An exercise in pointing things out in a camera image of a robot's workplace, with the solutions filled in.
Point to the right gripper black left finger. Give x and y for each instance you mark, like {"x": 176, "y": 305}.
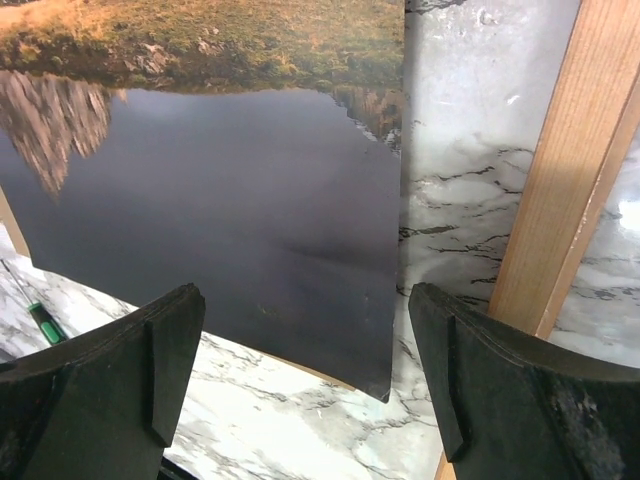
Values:
{"x": 105, "y": 404}

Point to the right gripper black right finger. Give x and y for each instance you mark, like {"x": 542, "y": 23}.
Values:
{"x": 510, "y": 405}

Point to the mountain landscape photo print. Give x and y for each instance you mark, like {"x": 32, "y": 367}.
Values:
{"x": 248, "y": 147}

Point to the orange wooden picture frame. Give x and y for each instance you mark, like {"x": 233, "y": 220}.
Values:
{"x": 552, "y": 98}

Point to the brown cardboard backing board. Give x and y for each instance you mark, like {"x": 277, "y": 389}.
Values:
{"x": 20, "y": 245}

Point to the small black green connector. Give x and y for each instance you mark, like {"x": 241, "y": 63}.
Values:
{"x": 45, "y": 321}

